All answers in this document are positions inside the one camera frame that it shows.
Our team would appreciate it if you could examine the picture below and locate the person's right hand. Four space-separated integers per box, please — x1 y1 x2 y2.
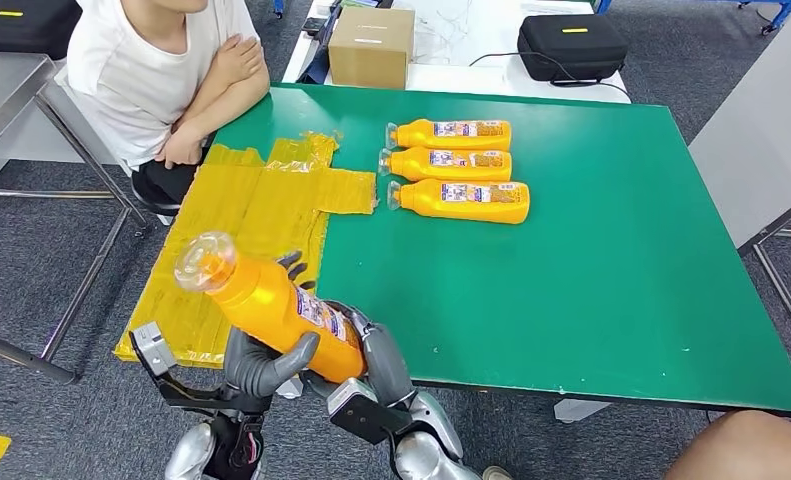
212 34 267 86

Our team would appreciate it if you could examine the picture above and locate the person's left hand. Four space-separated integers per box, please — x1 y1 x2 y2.
156 125 205 168

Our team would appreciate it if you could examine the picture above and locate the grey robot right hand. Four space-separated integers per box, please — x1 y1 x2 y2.
302 301 416 409

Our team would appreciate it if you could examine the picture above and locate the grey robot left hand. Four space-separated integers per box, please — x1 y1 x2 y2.
224 250 320 399

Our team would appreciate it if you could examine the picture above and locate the orange detergent bottle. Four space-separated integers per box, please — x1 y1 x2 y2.
386 119 512 152
378 146 514 183
386 178 531 225
172 231 368 386

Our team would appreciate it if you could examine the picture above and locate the black round stool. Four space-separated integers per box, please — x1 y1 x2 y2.
131 173 182 227

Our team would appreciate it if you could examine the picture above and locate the dark blue folder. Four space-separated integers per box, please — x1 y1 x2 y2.
298 0 343 86

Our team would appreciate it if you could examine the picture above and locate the yellow taped sheet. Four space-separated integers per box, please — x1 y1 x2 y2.
113 131 378 370

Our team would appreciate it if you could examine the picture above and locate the person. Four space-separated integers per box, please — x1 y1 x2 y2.
55 0 272 217

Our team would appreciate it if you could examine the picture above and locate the brown cardboard box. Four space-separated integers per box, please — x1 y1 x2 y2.
328 6 416 91

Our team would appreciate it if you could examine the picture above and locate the black zip case yellow tag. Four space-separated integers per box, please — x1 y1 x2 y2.
0 0 84 61
517 14 629 84

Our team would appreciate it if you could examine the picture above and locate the green top table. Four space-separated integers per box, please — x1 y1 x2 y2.
212 83 791 425

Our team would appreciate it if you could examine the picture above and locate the white table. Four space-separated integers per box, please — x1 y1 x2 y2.
282 0 631 105

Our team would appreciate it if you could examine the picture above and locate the person's knee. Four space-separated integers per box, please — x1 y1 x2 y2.
663 410 791 480

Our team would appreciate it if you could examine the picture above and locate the pale grey table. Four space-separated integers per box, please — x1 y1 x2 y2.
688 9 791 372

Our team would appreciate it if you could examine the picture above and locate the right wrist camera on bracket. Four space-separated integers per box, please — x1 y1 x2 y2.
327 377 415 446

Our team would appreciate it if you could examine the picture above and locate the thin black cable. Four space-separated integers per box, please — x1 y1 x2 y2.
469 51 633 105

